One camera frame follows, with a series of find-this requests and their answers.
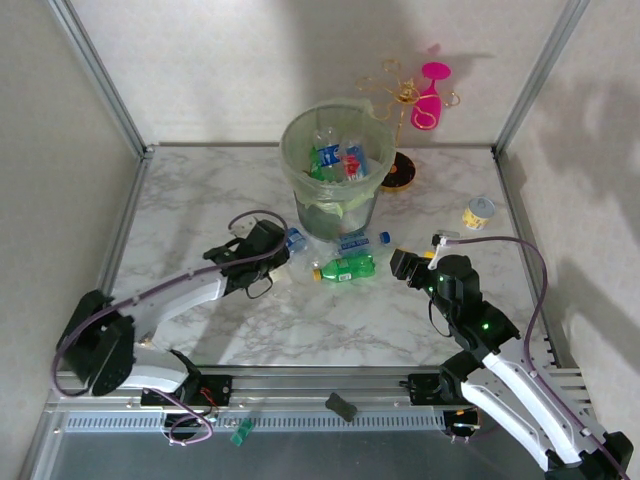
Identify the clear bottle blue label white cap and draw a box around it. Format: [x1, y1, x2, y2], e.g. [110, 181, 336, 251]
[282, 227, 329, 271]

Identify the clear bottle blue text label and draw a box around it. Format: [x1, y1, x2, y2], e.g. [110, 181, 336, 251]
[335, 230, 392, 257]

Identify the green bottle yellow cap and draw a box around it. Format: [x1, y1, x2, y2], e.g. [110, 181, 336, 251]
[312, 253, 377, 282]
[305, 147, 334, 181]

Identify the large clear bottle green neckband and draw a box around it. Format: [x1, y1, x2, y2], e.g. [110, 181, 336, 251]
[310, 127, 351, 151]

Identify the metal mesh waste bin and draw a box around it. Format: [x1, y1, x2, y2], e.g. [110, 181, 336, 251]
[279, 99, 397, 245]

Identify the green plastic bin liner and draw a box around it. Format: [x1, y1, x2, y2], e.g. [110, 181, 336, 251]
[278, 98, 398, 219]

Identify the small yellow tin can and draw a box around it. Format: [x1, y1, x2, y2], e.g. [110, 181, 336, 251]
[460, 196, 496, 231]

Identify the black bone-shaped clip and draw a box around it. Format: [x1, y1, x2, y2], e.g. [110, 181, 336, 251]
[324, 392, 359, 422]

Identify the pink wine glass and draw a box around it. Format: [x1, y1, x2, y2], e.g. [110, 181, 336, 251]
[410, 60, 453, 130]

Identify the small green clip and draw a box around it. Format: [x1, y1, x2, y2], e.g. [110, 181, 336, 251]
[229, 418, 255, 446]

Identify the grey metal panel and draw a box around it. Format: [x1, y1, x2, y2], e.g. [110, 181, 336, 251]
[19, 409, 616, 480]

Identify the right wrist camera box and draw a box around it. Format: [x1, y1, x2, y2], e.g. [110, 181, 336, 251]
[428, 228, 462, 271]

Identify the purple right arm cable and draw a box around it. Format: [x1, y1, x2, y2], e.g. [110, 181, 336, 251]
[454, 235, 634, 480]

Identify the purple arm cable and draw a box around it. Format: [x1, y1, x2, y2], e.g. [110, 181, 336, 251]
[51, 209, 291, 446]
[454, 235, 634, 480]

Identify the gold wire glass rack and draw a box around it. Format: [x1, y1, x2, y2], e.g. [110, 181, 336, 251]
[356, 58, 462, 195]

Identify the aluminium side rail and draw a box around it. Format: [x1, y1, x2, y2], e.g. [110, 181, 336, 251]
[492, 147, 584, 371]
[74, 147, 154, 371]

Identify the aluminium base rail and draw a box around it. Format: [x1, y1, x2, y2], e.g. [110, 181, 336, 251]
[47, 367, 594, 414]

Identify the slotted grey cable duct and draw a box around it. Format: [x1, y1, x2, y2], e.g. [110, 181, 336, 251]
[62, 410, 449, 434]

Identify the aluminium frame post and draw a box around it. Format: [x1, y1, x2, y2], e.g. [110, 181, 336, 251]
[47, 0, 154, 159]
[492, 0, 591, 156]

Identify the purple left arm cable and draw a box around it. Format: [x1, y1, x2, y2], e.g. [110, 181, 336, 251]
[51, 209, 291, 446]

